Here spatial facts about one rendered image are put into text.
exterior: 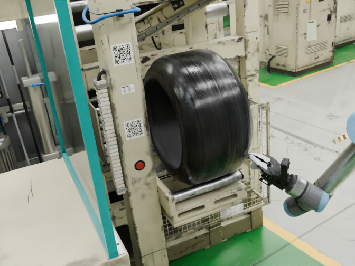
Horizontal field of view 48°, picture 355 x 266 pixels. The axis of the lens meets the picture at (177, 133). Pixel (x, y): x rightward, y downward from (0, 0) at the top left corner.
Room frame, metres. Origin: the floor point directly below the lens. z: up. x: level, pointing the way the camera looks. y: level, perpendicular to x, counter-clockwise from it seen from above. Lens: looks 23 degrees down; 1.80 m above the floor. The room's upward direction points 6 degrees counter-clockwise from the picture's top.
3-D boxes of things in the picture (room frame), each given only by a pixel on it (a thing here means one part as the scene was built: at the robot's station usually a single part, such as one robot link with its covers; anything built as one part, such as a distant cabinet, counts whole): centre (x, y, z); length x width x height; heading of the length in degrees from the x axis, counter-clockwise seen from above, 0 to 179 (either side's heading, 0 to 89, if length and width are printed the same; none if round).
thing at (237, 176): (1.46, -0.10, 0.90); 0.35 x 0.05 x 0.05; 112
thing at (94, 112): (1.86, 0.31, 1.05); 0.20 x 0.15 x 0.30; 112
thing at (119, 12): (1.47, 0.19, 1.66); 0.19 x 0.19 x 0.06; 22
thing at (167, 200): (1.52, 0.12, 0.90); 0.40 x 0.03 x 0.10; 22
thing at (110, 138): (1.41, 0.26, 1.19); 0.05 x 0.04 x 0.48; 22
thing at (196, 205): (1.46, -0.09, 0.83); 0.36 x 0.09 x 0.06; 112
